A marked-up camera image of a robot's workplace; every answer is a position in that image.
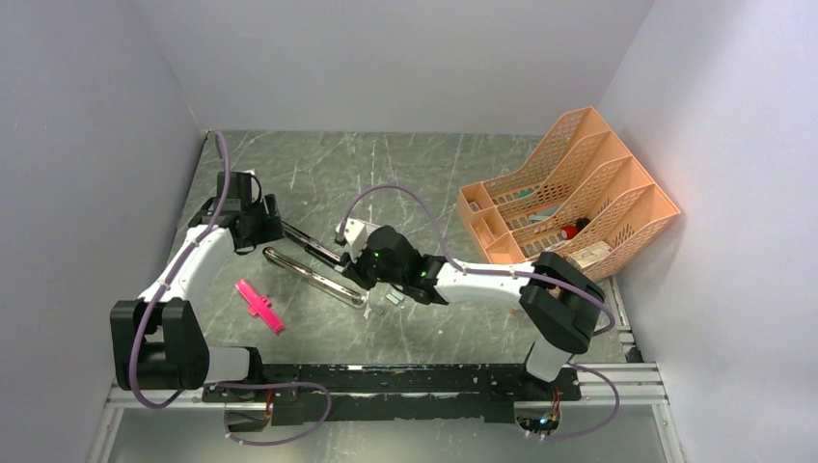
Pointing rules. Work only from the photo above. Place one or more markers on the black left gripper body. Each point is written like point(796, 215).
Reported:
point(261, 228)

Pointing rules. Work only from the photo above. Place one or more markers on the red black item in organizer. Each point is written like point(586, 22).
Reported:
point(568, 232)

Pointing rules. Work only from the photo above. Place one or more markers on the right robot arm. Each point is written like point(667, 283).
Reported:
point(562, 303)

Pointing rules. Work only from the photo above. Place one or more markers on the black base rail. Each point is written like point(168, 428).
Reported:
point(298, 394)

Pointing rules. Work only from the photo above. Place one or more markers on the black stapler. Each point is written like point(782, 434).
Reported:
point(311, 246)

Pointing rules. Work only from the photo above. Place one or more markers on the pink plastic clip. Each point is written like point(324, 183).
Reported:
point(259, 306)

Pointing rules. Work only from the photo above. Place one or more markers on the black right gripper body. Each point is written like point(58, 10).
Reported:
point(368, 271)

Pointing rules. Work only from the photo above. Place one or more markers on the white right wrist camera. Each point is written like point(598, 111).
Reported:
point(355, 234)

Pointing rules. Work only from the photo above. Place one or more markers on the beige box in organizer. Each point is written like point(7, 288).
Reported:
point(589, 256)

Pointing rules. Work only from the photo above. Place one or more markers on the orange file organizer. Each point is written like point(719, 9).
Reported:
point(581, 168)

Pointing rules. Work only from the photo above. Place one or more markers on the beige stapler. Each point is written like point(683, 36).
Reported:
point(344, 294)

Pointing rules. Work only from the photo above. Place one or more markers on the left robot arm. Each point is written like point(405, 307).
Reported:
point(157, 335)

